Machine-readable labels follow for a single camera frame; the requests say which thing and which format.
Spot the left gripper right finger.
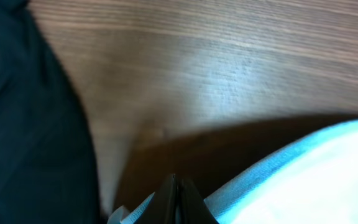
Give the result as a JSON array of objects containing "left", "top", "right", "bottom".
[{"left": 179, "top": 179, "right": 218, "bottom": 224}]

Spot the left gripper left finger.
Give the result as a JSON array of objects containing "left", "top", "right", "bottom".
[{"left": 135, "top": 174, "right": 178, "bottom": 224}]

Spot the light blue t-shirt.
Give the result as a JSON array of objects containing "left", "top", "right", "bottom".
[{"left": 107, "top": 116, "right": 358, "bottom": 224}]

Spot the black t-shirt on left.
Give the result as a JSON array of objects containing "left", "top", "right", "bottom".
[{"left": 0, "top": 1, "right": 101, "bottom": 224}]

